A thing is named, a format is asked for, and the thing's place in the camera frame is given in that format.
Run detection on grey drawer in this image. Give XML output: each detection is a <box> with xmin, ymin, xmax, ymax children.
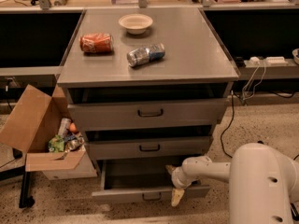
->
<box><xmin>87</xmin><ymin>136</ymin><xmax>212</xmax><ymax>160</ymax></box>
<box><xmin>91</xmin><ymin>155</ymin><xmax>211</xmax><ymax>204</ymax></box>
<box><xmin>68</xmin><ymin>98</ymin><xmax>226</xmax><ymax>131</ymax></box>

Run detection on black power cable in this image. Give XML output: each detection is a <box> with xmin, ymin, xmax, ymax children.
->
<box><xmin>220</xmin><ymin>91</ymin><xmax>299</xmax><ymax>161</ymax></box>

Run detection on red soda can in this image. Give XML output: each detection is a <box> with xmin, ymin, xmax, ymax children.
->
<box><xmin>79</xmin><ymin>33</ymin><xmax>114</xmax><ymax>53</ymax></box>

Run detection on white power strip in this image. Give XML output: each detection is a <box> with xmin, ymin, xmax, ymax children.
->
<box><xmin>249</xmin><ymin>56</ymin><xmax>288</xmax><ymax>67</ymax></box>

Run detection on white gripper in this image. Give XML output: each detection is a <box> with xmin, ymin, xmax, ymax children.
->
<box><xmin>165</xmin><ymin>165</ymin><xmax>194</xmax><ymax>207</ymax></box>

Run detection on orange fruit in box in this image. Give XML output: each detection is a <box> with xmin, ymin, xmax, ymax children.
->
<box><xmin>69</xmin><ymin>122</ymin><xmax>78</xmax><ymax>133</ymax></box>

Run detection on white paper bowl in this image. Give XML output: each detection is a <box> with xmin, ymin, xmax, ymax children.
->
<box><xmin>119</xmin><ymin>14</ymin><xmax>153</xmax><ymax>35</ymax></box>

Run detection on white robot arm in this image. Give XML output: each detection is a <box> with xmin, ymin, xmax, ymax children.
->
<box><xmin>166</xmin><ymin>143</ymin><xmax>299</xmax><ymax>224</ymax></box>

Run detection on black stand leg left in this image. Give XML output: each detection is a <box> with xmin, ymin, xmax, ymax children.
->
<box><xmin>0</xmin><ymin>166</ymin><xmax>35</xmax><ymax>208</ymax></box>

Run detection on crushed silver can in box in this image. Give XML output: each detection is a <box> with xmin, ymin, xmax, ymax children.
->
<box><xmin>66</xmin><ymin>137</ymin><xmax>84</xmax><ymax>151</ymax></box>

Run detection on blue silver soda can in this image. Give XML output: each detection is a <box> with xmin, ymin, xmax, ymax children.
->
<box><xmin>127</xmin><ymin>43</ymin><xmax>165</xmax><ymax>67</ymax></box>

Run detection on open cardboard box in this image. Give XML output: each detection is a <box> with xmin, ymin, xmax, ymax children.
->
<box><xmin>0</xmin><ymin>85</ymin><xmax>97</xmax><ymax>180</ymax></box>

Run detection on green snack bag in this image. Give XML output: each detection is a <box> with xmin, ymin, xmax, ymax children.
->
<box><xmin>48</xmin><ymin>135</ymin><xmax>64</xmax><ymax>152</ymax></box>

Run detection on grey drawer cabinet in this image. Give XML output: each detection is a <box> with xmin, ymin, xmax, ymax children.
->
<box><xmin>57</xmin><ymin>7</ymin><xmax>240</xmax><ymax>179</ymax></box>

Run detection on white cables on wall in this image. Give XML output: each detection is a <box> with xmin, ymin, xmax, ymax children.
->
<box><xmin>241</xmin><ymin>61</ymin><xmax>268</xmax><ymax>105</ymax></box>

